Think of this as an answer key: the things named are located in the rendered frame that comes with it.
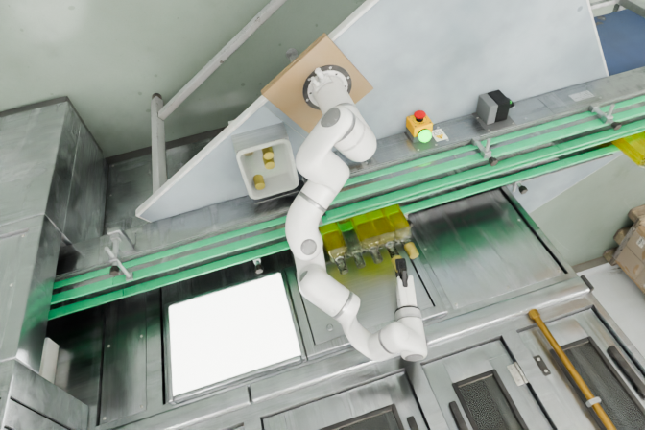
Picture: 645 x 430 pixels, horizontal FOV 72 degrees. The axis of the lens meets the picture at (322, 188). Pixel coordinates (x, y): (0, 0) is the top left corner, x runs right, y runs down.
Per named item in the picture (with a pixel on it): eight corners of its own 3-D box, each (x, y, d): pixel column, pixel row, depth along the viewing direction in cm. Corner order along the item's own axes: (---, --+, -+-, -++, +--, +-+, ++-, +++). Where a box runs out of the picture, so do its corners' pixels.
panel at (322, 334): (167, 307, 157) (171, 405, 134) (163, 303, 154) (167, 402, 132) (405, 235, 166) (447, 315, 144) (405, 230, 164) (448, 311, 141)
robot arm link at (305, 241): (298, 189, 123) (269, 231, 123) (300, 192, 110) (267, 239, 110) (339, 218, 125) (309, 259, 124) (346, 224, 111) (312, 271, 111)
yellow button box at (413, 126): (404, 131, 161) (413, 143, 156) (405, 114, 155) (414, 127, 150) (422, 126, 161) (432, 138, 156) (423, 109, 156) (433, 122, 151)
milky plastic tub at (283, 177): (247, 183, 157) (250, 202, 151) (230, 135, 141) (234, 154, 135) (294, 171, 159) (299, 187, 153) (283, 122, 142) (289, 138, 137)
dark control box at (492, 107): (474, 111, 164) (487, 125, 158) (478, 93, 158) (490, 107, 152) (494, 106, 164) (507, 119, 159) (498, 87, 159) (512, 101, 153)
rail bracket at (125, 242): (124, 239, 155) (122, 294, 140) (101, 208, 143) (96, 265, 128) (137, 235, 155) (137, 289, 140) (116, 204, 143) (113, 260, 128)
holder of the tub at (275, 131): (250, 193, 161) (254, 208, 156) (230, 135, 141) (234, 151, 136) (296, 179, 163) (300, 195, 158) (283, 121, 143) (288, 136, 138)
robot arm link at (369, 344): (353, 284, 119) (414, 328, 121) (328, 304, 127) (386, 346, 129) (345, 308, 113) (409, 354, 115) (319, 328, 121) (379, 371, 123)
